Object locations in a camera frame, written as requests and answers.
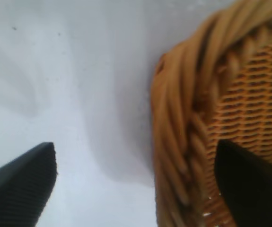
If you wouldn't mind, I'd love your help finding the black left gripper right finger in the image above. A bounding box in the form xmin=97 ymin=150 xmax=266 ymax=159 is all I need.
xmin=215 ymin=139 xmax=272 ymax=227

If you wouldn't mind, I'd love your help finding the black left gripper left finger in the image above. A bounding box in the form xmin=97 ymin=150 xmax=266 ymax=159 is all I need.
xmin=0 ymin=141 xmax=58 ymax=227

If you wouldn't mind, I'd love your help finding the woven wicker basket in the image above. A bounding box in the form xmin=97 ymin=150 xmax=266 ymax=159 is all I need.
xmin=149 ymin=0 xmax=272 ymax=227

